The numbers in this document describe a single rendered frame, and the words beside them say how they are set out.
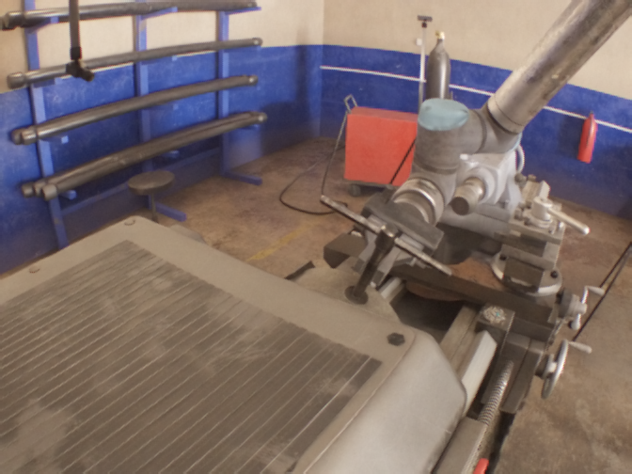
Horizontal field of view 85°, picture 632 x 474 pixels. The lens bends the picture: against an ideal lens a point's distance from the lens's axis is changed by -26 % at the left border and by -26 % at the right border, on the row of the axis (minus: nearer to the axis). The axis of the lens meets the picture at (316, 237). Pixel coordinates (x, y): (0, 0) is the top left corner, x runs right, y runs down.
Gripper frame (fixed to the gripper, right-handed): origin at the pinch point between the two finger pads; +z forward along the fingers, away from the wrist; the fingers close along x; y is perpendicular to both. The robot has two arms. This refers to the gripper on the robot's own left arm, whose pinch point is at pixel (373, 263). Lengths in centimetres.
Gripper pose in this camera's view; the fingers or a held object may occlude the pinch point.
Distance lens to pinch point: 63.0
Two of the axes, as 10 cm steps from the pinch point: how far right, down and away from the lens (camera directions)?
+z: -4.9, 4.6, -7.4
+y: 2.8, -7.3, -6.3
